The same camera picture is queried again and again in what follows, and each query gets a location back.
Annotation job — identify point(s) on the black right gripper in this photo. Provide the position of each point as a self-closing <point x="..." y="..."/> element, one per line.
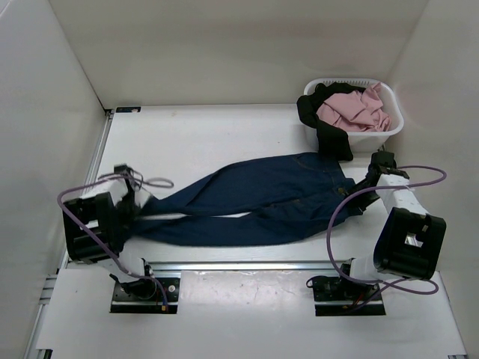
<point x="356" y="202"/>

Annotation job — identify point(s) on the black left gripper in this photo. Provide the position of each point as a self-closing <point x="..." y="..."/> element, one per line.
<point x="129" y="218"/>

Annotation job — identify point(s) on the dark blue denim trousers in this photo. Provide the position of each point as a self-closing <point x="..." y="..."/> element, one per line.
<point x="267" y="201"/>

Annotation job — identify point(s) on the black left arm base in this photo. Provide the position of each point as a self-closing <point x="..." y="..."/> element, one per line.
<point x="146" y="297"/>

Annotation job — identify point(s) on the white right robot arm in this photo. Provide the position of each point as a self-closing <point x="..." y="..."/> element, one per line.
<point x="411" y="240"/>

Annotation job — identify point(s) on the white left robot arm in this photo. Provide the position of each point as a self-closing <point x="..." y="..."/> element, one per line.
<point x="97" y="222"/>

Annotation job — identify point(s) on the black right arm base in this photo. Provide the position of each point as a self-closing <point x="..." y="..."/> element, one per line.
<point x="336" y="296"/>

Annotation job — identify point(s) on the white plastic laundry basket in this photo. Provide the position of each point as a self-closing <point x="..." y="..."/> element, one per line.
<point x="362" y="142"/>

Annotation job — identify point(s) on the pink garment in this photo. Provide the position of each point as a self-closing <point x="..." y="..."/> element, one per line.
<point x="356" y="111"/>

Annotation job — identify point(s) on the blue corner label sticker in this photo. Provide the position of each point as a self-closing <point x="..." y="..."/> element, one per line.
<point x="128" y="109"/>

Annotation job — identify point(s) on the aluminium front frame rail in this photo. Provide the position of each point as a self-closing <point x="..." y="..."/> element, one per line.
<point x="243" y="266"/>

